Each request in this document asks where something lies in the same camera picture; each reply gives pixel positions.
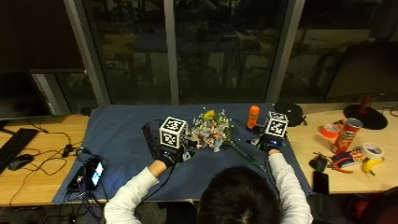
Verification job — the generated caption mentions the person's left hand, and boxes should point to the person's left hand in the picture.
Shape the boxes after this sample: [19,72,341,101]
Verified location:
[143,121,200,168]

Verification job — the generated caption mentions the person's right hand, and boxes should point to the person's right hand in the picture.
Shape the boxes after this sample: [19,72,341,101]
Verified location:
[251,124,288,153]

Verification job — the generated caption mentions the colourful flower bouquet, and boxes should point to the colourful flower bouquet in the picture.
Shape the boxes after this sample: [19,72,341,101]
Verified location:
[191,108,268,172]

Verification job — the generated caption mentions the white marker cube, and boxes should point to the white marker cube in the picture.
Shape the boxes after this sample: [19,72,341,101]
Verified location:
[264,110,291,138]
[159,116,189,150]

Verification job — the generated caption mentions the orange glue stick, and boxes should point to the orange glue stick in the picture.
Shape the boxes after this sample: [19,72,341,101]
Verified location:
[247,105,261,131]

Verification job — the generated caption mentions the black round cap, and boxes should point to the black round cap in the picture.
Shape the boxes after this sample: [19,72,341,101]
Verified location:
[273,102,309,128]

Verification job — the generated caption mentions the small black pouch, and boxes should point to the small black pouch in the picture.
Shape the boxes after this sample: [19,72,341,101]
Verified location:
[309,154,330,174]

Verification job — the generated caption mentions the blue table cloth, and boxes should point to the blue table cloth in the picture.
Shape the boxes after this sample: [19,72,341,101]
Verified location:
[51,103,314,205]

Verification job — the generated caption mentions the orange tape roll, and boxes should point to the orange tape roll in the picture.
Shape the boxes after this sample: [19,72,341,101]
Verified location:
[318,123,342,140]

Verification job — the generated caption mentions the black dark-screen smartphone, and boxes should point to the black dark-screen smartphone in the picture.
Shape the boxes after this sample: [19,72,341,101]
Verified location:
[313,170,332,196]

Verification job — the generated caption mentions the red chip can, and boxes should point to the red chip can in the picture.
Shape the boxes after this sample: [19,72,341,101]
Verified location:
[330,117,365,155]

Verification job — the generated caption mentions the small colourful box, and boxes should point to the small colourful box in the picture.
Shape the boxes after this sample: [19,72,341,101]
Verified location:
[332,148,369,169]

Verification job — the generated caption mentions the smartphone with lit screen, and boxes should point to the smartphone with lit screen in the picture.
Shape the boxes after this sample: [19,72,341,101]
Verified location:
[86,156,105,191]

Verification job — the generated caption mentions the white tape roll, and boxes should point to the white tape roll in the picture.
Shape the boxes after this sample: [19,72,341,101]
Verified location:
[360,142,386,161]

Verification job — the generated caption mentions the yellow banana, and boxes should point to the yellow banana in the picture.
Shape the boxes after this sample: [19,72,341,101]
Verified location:
[361,157,388,177]

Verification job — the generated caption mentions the black power bank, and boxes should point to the black power bank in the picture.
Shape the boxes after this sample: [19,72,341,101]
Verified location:
[67,165,87,192]

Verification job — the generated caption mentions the monitor with red-necked stand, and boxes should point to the monitor with red-necked stand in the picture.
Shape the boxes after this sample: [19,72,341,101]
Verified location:
[325,41,398,131]

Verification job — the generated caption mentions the dark red bag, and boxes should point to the dark red bag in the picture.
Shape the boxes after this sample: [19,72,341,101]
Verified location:
[348,186,398,224]

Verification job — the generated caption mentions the black computer mouse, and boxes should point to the black computer mouse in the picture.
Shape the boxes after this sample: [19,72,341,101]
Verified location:
[7,153,36,172]

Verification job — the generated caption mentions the black keyboard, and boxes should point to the black keyboard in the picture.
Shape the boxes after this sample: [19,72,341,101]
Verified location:
[0,128,42,175]

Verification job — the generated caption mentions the black computer monitor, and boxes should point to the black computer monitor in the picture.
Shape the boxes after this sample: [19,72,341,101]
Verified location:
[0,69,54,121]

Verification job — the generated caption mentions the black glove cable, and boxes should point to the black glove cable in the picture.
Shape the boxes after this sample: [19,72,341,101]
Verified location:
[141,162,180,203]

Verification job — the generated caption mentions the orange-handled pliers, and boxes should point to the orange-handled pliers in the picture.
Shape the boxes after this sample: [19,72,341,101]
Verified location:
[329,164,354,175]

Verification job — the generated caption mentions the grey window frame post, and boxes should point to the grey window frame post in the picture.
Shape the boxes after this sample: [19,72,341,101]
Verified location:
[63,0,112,107]
[163,0,181,105]
[265,0,308,105]

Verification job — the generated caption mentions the black desk cable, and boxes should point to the black desk cable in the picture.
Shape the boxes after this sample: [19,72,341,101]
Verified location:
[10,119,86,206]

